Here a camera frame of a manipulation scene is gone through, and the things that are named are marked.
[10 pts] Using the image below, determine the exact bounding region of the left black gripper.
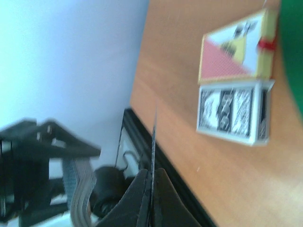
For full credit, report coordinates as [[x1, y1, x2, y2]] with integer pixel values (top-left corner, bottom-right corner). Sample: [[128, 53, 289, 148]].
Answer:
[[0, 119, 101, 222]]

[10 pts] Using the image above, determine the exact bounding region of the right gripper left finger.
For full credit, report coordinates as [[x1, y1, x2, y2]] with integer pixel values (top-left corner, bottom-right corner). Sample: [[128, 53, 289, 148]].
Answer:
[[96, 169, 152, 227]]

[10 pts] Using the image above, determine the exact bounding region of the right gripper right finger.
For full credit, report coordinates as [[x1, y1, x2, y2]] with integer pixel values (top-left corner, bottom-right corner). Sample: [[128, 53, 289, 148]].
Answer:
[[151, 168, 210, 227]]

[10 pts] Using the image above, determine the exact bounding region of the grey card box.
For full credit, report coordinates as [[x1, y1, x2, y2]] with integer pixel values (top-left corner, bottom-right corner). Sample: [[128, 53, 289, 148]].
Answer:
[[62, 158, 97, 227]]

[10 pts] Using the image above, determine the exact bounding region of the blue playing card deck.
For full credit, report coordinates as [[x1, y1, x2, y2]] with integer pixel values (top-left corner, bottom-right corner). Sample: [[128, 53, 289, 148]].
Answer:
[[196, 79, 275, 146]]

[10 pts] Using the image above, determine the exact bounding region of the round green poker mat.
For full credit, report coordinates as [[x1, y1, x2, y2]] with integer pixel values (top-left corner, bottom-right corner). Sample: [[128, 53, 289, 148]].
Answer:
[[279, 0, 303, 120]]

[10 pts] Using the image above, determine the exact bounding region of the black aluminium frame rail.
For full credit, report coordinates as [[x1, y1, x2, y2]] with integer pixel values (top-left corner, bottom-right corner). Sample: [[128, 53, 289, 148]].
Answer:
[[122, 108, 216, 227]]

